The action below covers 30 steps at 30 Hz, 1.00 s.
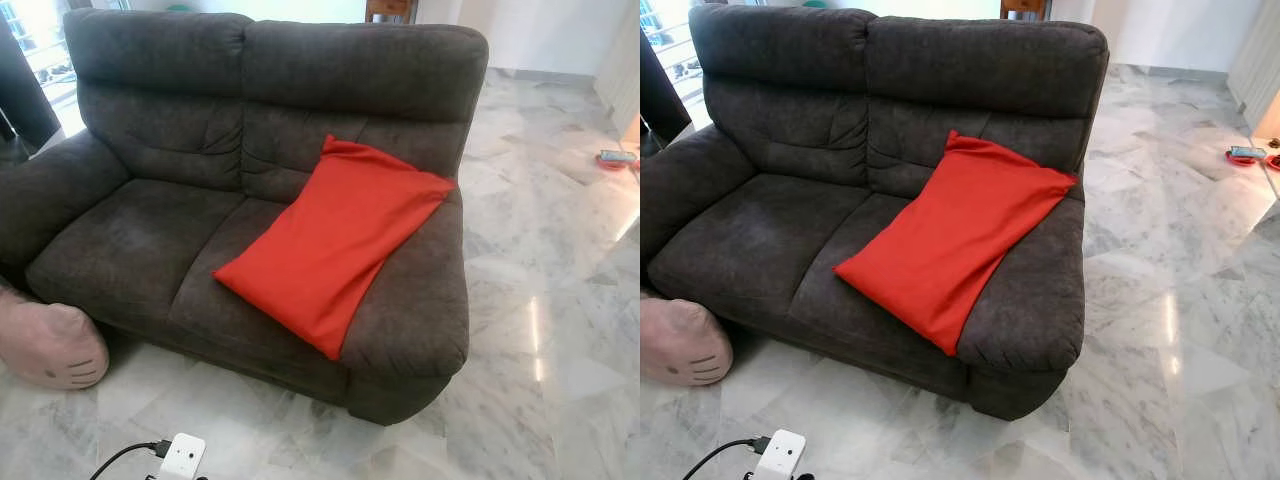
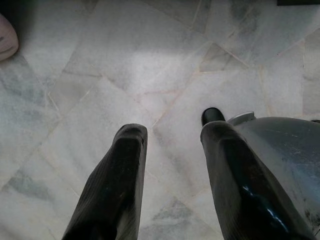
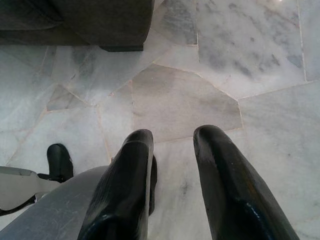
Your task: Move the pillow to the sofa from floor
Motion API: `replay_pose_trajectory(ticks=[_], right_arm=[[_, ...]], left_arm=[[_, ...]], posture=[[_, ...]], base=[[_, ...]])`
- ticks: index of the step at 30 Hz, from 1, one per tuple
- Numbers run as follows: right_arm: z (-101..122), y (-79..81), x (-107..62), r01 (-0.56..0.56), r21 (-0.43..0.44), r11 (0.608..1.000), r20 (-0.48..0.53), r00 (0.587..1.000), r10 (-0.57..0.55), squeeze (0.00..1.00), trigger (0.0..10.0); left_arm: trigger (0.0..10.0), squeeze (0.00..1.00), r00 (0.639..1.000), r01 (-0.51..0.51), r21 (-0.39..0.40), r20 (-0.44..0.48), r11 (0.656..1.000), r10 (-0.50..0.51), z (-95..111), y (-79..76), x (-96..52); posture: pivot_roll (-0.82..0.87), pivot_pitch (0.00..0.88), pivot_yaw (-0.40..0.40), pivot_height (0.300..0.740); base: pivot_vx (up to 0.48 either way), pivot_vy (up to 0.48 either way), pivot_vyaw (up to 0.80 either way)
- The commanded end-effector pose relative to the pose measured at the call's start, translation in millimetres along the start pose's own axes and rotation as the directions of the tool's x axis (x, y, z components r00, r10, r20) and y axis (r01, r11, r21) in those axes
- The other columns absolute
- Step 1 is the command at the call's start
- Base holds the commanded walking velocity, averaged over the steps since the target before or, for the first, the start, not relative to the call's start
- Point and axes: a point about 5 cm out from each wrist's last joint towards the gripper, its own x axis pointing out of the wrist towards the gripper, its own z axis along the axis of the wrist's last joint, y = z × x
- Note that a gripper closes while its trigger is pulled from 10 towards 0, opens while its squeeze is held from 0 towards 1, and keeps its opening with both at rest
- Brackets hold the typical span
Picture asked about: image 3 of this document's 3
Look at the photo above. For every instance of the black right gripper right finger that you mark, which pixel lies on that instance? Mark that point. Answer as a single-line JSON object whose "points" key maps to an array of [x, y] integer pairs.
{"points": [[225, 190]]}

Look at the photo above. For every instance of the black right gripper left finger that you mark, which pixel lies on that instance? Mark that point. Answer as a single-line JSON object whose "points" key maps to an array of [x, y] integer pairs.
{"points": [[125, 190]]}

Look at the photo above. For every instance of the dark grey fabric sofa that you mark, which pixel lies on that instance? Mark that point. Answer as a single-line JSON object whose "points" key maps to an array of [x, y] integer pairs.
{"points": [[100, 20]]}

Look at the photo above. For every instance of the white robot leg shell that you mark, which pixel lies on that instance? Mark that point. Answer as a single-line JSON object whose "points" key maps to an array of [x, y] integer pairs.
{"points": [[15, 187]]}

